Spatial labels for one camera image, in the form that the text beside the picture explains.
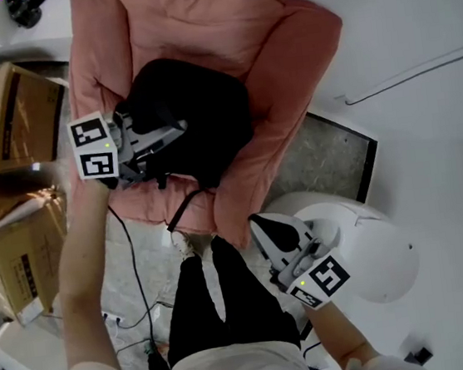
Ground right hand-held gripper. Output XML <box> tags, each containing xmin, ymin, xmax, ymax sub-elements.
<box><xmin>247</xmin><ymin>203</ymin><xmax>354</xmax><ymax>317</ymax></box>

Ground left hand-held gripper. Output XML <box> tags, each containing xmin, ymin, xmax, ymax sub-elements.
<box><xmin>65</xmin><ymin>101</ymin><xmax>195</xmax><ymax>196</ymax></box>

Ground black backpack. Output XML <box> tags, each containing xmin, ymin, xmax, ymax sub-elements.
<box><xmin>109</xmin><ymin>48</ymin><xmax>265</xmax><ymax>239</ymax></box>

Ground person's right forearm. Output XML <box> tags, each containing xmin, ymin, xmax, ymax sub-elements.
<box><xmin>303</xmin><ymin>294</ymin><xmax>382</xmax><ymax>370</ymax></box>

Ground person's left forearm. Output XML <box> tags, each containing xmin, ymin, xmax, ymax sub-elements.
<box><xmin>44</xmin><ymin>176</ymin><xmax>131</xmax><ymax>370</ymax></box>

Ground white round dome base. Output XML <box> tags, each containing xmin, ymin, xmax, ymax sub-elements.
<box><xmin>262</xmin><ymin>176</ymin><xmax>425</xmax><ymax>317</ymax></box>

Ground cardboard box with red label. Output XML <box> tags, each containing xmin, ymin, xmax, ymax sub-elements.
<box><xmin>0</xmin><ymin>54</ymin><xmax>76</xmax><ymax>174</ymax></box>

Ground grey floor mat black edge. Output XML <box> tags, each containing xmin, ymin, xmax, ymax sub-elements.
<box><xmin>253</xmin><ymin>103</ymin><xmax>386</xmax><ymax>216</ymax></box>

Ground person's black trousers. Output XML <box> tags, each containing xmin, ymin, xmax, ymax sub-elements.
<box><xmin>153</xmin><ymin>227</ymin><xmax>303</xmax><ymax>369</ymax></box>

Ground person's white shoe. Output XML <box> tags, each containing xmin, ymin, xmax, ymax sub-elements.
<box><xmin>170</xmin><ymin>227</ymin><xmax>202</xmax><ymax>262</ymax></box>

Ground open plain cardboard box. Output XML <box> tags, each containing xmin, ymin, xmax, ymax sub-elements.
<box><xmin>0</xmin><ymin>175</ymin><xmax>82</xmax><ymax>332</ymax></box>

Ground small black box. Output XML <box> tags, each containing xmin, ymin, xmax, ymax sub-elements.
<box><xmin>401</xmin><ymin>345</ymin><xmax>436</xmax><ymax>369</ymax></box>

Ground pink cushioned armchair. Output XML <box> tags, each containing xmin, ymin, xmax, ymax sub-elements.
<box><xmin>43</xmin><ymin>0</ymin><xmax>370</xmax><ymax>270</ymax></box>

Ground white power strip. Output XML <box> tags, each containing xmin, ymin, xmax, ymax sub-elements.
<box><xmin>101</xmin><ymin>309</ymin><xmax>126</xmax><ymax>328</ymax></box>

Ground long black cable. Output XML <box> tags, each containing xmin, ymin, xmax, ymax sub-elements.
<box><xmin>107</xmin><ymin>201</ymin><xmax>158</xmax><ymax>353</ymax></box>

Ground black camera device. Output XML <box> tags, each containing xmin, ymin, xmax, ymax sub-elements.
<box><xmin>6</xmin><ymin>0</ymin><xmax>45</xmax><ymax>31</ymax></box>

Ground grey floor cable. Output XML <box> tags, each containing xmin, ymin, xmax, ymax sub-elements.
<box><xmin>339</xmin><ymin>41</ymin><xmax>463</xmax><ymax>106</ymax></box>

